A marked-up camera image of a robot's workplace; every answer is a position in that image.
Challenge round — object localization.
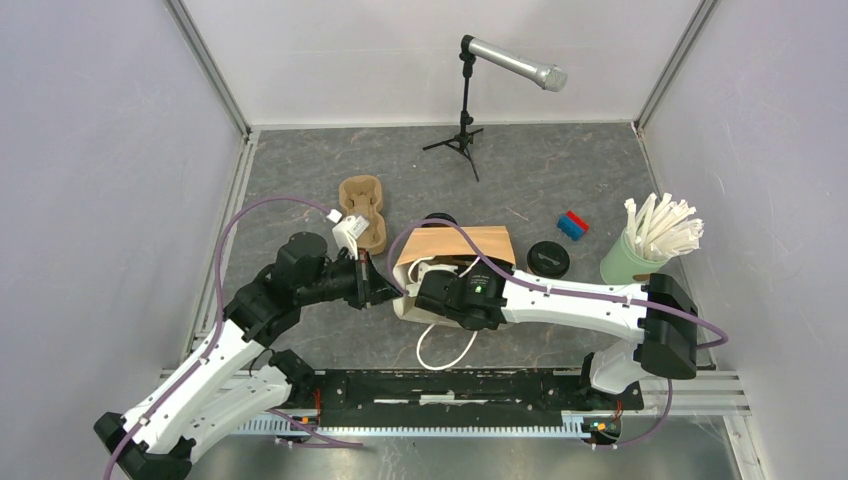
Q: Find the green cup holder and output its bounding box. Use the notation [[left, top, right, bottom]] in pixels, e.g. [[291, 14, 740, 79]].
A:
[[600, 232, 668, 285]]

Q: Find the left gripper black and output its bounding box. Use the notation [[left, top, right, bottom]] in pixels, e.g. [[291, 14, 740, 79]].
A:
[[297, 247, 404, 310]]

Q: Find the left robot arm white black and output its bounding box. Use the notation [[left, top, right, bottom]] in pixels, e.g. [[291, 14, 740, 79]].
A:
[[94, 232, 402, 479]]

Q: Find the black lid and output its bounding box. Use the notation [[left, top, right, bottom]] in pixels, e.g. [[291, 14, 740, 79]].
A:
[[422, 212, 457, 228], [526, 240, 571, 279]]

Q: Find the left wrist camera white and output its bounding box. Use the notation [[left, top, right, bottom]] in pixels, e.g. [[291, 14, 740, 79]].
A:
[[326, 209, 370, 260]]

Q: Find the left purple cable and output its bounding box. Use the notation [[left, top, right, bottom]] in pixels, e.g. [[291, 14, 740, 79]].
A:
[[101, 195, 339, 480]]

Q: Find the brown paper bag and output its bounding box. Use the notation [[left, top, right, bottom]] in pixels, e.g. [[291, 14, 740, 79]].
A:
[[392, 225, 518, 372]]

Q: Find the white wrapped straws bundle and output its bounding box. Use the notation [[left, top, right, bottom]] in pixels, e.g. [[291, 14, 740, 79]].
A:
[[622, 193, 705, 262]]

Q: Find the silver microphone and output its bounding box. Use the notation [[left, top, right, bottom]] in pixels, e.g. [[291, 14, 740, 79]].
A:
[[461, 35, 568, 92]]

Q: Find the blue red block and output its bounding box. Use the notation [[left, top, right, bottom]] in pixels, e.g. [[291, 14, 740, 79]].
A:
[[556, 210, 590, 241]]

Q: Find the cardboard cup carrier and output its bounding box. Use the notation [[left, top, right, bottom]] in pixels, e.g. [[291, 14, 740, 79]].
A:
[[338, 175, 388, 255]]

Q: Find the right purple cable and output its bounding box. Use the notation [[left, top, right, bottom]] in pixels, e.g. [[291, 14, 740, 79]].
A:
[[386, 218, 730, 351]]

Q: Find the purple cable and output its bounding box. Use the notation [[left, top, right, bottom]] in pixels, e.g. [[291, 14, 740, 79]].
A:
[[386, 218, 730, 351], [101, 195, 339, 480]]

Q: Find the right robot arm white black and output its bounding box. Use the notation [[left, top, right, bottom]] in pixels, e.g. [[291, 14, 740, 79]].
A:
[[408, 263, 697, 408]]

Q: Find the black microphone tripod stand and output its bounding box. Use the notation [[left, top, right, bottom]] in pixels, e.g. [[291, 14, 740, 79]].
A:
[[422, 50, 483, 182]]

